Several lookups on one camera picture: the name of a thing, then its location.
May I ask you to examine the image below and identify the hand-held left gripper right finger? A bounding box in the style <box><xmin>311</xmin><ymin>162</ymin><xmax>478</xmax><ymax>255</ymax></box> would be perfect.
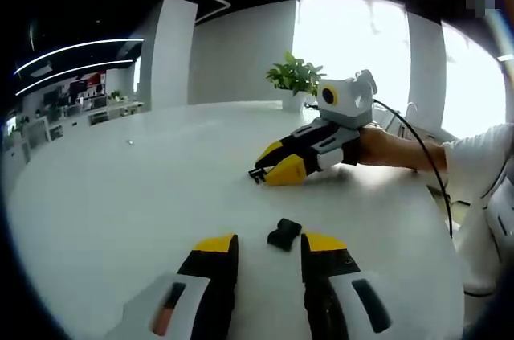
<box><xmin>300</xmin><ymin>231</ymin><xmax>406</xmax><ymax>340</ymax></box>

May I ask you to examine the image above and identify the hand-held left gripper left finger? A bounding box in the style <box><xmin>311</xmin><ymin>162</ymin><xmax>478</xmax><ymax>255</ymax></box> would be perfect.
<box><xmin>104</xmin><ymin>233</ymin><xmax>240</xmax><ymax>340</ymax></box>

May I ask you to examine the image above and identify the black plastic buckle pronged part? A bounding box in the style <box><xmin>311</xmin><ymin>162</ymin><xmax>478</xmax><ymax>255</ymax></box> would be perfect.
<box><xmin>247</xmin><ymin>167</ymin><xmax>268</xmax><ymax>185</ymax></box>

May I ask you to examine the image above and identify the black plastic buckle socket part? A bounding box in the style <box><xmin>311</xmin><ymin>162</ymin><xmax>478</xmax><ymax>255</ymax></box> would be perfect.
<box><xmin>267</xmin><ymin>218</ymin><xmax>303</xmax><ymax>252</ymax></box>

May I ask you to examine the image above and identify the green potted plant white pot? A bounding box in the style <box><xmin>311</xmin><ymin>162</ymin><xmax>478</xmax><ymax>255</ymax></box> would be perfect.
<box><xmin>265</xmin><ymin>51</ymin><xmax>327</xmax><ymax>111</ymax></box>

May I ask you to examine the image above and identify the white worn device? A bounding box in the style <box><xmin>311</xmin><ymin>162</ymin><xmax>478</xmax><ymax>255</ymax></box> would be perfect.
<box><xmin>487</xmin><ymin>181</ymin><xmax>514</xmax><ymax>247</ymax></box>

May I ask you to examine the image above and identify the row of white office desks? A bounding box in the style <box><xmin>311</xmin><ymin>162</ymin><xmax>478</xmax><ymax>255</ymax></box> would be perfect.
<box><xmin>86</xmin><ymin>99</ymin><xmax>145</xmax><ymax>127</ymax></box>

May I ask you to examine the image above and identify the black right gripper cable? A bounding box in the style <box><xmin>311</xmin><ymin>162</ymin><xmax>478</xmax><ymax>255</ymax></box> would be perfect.
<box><xmin>372</xmin><ymin>98</ymin><xmax>455</xmax><ymax>239</ymax></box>

